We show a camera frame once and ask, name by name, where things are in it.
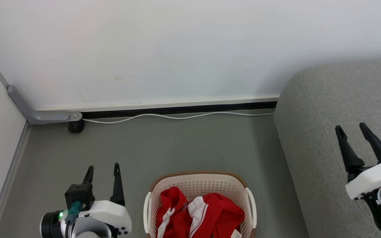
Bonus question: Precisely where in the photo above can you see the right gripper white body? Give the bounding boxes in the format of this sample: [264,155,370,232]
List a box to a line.
[345,160,381,200]

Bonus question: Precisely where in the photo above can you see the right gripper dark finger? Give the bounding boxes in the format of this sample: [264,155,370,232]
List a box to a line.
[335,126,365,174]
[359,123,381,164]

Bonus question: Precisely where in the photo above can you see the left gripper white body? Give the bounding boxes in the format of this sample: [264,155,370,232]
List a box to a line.
[78,200,132,235]

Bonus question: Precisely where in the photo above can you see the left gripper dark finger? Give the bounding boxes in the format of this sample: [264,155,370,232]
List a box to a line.
[110,163,125,206]
[82,165,94,185]

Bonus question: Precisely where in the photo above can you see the red white garment with tag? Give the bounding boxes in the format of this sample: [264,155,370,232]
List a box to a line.
[186,193,245,238]

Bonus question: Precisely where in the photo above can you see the cream perforated laundry basket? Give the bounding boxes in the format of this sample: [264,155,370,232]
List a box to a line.
[143,171,257,238]

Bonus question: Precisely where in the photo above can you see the grey fabric sofa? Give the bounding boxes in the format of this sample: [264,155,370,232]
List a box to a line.
[274,59,381,238]

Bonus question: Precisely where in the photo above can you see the small black caster wheel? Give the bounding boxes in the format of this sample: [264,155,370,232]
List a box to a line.
[68,120,85,134]

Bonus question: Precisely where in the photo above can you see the grey skirting trim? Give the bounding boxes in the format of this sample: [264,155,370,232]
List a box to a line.
[0,122,30,238]

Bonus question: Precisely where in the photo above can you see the white baseboard strip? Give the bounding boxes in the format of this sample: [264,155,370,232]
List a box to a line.
[37,96,279,112]

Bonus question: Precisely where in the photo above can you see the left arm teal plug cable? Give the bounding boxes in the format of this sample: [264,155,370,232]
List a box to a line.
[64,201,83,238]

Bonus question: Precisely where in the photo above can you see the thin white floor cable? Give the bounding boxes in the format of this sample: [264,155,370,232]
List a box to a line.
[82,112,275,124]

